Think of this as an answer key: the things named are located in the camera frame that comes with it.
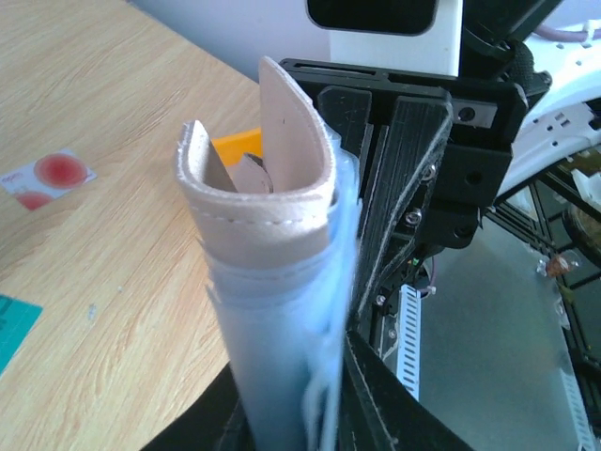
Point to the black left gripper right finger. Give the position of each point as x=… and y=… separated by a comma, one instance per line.
x=378, y=413

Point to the teal green card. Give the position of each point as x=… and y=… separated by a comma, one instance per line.
x=17, y=318

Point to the beige leather card holder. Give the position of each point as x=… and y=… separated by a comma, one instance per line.
x=280, y=238

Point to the white slotted cable duct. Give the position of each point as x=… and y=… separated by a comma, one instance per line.
x=493, y=366

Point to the white card with red circle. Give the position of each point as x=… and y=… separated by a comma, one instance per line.
x=39, y=183

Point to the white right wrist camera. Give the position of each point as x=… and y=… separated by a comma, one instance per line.
x=418, y=36

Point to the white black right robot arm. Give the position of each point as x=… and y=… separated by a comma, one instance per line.
x=559, y=73

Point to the small yellow bin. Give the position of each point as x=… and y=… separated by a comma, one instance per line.
x=231, y=148

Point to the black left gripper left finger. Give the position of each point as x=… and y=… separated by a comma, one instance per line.
x=215, y=421

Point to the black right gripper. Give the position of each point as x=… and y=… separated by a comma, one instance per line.
x=359, y=103

